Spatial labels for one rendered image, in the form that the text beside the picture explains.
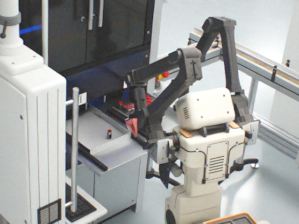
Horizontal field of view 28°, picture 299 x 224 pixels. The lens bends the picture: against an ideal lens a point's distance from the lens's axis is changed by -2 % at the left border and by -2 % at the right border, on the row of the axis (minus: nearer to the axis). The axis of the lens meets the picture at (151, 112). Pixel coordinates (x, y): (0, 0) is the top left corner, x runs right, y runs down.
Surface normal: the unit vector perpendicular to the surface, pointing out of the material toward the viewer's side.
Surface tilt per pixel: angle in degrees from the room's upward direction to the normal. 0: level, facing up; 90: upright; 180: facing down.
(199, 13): 0
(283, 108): 90
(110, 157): 0
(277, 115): 90
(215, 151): 82
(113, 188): 90
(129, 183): 90
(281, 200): 0
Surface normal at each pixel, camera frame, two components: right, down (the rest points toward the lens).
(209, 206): 0.42, 0.39
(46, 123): 0.68, 0.44
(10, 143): -0.73, 0.31
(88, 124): 0.08, -0.84
